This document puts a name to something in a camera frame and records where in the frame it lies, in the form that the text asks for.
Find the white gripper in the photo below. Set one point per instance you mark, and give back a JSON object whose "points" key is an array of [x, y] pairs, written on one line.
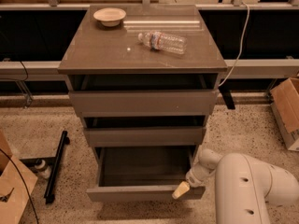
{"points": [[193, 177]]}

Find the grey bottom drawer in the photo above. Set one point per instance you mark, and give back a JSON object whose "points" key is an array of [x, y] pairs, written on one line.
{"points": [[133, 174]]}

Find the grey drawer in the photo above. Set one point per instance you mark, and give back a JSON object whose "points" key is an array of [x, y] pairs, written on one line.
{"points": [[142, 104], [145, 137], [133, 174]]}

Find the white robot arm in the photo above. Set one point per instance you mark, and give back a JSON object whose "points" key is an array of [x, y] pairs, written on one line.
{"points": [[244, 186]]}

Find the grey top drawer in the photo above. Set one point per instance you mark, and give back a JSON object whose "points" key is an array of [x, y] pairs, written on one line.
{"points": [[142, 104]]}

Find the grey middle drawer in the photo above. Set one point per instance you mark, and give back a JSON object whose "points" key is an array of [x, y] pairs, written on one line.
{"points": [[145, 137]]}

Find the grey drawer cabinet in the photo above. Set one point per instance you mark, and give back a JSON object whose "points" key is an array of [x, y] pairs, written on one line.
{"points": [[113, 59]]}

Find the black table leg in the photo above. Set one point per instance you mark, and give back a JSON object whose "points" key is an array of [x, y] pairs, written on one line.
{"points": [[227, 97]]}

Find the black metal bar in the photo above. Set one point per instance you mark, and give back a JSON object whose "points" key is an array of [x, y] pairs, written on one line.
{"points": [[49, 192]]}

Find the right cardboard box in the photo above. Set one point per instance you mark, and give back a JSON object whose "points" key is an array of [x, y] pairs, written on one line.
{"points": [[285, 107]]}

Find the cardboard box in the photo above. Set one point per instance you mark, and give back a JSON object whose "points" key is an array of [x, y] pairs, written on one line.
{"points": [[285, 107], [16, 183]]}

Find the small white bottle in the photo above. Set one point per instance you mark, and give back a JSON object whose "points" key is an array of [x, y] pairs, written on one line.
{"points": [[43, 169]]}

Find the clear plastic water bottle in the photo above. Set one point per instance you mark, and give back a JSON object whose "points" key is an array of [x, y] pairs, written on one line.
{"points": [[161, 41]]}

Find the left cardboard box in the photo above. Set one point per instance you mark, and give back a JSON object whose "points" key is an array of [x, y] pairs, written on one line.
{"points": [[16, 183]]}

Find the white bowl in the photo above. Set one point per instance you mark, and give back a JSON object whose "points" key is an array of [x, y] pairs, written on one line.
{"points": [[109, 16]]}

